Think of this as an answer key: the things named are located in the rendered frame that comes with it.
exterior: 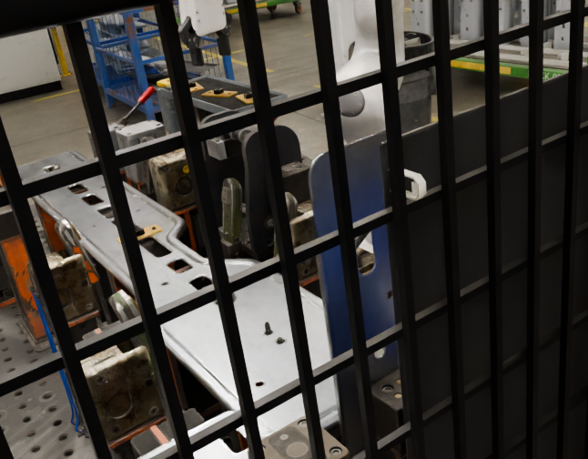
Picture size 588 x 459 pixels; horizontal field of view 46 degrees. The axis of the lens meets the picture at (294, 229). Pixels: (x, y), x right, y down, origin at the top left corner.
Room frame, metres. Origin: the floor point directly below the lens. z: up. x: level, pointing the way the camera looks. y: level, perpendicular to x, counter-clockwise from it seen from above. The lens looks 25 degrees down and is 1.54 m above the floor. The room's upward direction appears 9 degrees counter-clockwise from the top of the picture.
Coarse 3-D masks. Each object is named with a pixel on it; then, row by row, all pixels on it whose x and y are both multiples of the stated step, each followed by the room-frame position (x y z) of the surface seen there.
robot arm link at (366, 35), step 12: (360, 0) 1.39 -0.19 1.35; (372, 0) 1.37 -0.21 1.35; (396, 0) 1.37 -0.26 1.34; (360, 12) 1.39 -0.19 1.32; (372, 12) 1.38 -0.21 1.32; (396, 12) 1.38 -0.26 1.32; (360, 24) 1.41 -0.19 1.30; (372, 24) 1.39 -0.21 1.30; (396, 24) 1.40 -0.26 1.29; (360, 36) 1.46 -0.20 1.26; (372, 36) 1.44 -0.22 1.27; (396, 36) 1.42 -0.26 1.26; (360, 48) 1.47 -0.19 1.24; (372, 48) 1.45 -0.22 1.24; (396, 48) 1.44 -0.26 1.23; (396, 60) 1.44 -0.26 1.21
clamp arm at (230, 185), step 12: (228, 180) 1.18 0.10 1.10; (228, 192) 1.17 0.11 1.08; (240, 192) 1.17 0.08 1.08; (228, 204) 1.17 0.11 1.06; (240, 204) 1.17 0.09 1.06; (228, 216) 1.17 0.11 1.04; (240, 216) 1.17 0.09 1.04; (228, 228) 1.17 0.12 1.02; (240, 228) 1.17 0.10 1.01; (228, 240) 1.16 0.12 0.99
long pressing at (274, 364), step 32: (64, 160) 1.79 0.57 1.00; (64, 192) 1.54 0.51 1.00; (96, 192) 1.51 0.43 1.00; (128, 192) 1.47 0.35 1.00; (96, 224) 1.32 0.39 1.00; (160, 224) 1.27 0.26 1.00; (96, 256) 1.18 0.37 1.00; (192, 256) 1.10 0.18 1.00; (128, 288) 1.04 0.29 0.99; (160, 288) 1.01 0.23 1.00; (192, 288) 0.99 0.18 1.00; (256, 288) 0.96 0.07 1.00; (192, 320) 0.89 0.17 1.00; (256, 320) 0.87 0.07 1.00; (288, 320) 0.85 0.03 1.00; (320, 320) 0.84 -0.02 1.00; (192, 352) 0.81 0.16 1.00; (224, 352) 0.80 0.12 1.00; (256, 352) 0.79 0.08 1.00; (288, 352) 0.77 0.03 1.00; (320, 352) 0.76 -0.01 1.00; (224, 384) 0.73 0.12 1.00; (320, 384) 0.70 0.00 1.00; (288, 416) 0.65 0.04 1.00; (320, 416) 0.64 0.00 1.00
